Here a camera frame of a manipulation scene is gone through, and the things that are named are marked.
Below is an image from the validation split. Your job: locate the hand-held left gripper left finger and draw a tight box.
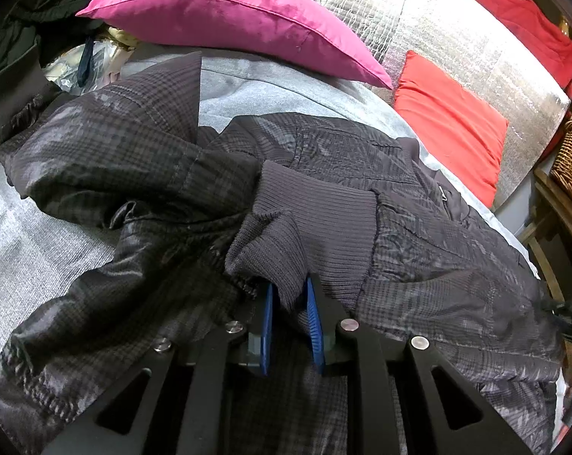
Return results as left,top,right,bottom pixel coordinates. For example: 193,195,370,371
40,283,274,455

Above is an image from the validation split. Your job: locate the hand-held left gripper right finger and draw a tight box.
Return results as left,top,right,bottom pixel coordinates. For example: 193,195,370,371
305,275,536,455

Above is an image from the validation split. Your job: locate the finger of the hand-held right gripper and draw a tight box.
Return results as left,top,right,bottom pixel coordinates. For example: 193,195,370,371
542,296,572,343

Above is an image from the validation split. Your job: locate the dark plaid jacket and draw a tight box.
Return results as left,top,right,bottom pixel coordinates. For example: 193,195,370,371
0,52,570,455

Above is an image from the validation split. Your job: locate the wooden shelf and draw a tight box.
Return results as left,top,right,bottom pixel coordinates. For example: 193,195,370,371
518,104,572,306

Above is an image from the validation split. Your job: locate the orange-red cushion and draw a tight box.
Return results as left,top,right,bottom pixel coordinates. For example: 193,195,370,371
392,50,510,207

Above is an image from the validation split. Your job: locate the grey bed sheet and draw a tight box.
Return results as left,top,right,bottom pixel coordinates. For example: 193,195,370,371
0,50,542,342

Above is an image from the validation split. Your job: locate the red blanket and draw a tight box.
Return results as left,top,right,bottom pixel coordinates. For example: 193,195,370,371
411,0,572,100

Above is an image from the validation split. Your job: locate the silver foil mat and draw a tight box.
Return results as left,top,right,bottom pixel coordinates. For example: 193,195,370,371
309,0,572,209

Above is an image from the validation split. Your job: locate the pink pillow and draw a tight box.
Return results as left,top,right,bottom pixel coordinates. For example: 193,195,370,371
75,0,395,90

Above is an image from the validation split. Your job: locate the clear plastic bag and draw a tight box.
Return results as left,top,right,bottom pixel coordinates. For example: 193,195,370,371
44,33,139,96

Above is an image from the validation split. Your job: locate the black coat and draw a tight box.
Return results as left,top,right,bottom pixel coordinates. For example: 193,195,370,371
0,0,135,133

